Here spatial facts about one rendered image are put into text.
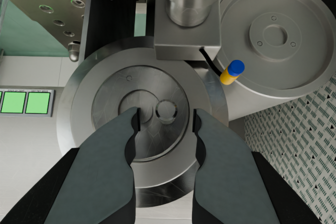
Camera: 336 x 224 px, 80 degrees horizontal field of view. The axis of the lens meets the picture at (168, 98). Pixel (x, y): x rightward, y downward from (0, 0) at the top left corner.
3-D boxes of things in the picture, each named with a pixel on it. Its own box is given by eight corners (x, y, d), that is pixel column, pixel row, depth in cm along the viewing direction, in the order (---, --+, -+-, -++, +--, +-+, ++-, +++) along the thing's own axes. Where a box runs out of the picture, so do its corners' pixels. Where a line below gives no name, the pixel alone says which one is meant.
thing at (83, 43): (101, -89, 23) (83, 66, 19) (134, 27, 46) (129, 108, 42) (97, -89, 23) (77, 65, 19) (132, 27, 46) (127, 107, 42)
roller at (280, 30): (332, -21, 20) (353, 100, 17) (240, 70, 45) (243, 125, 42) (209, -23, 20) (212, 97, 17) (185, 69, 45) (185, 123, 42)
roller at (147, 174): (209, 47, 18) (215, 189, 15) (184, 103, 43) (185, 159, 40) (77, 46, 18) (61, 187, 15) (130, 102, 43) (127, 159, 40)
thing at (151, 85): (104, 56, 16) (196, 73, 16) (110, 65, 18) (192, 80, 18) (77, 150, 15) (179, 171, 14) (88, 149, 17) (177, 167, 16)
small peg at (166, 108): (181, 113, 12) (162, 125, 12) (179, 118, 15) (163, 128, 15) (170, 94, 13) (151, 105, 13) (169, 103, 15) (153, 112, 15)
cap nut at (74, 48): (79, 42, 52) (77, 59, 51) (85, 49, 55) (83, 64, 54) (65, 42, 52) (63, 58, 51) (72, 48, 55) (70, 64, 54)
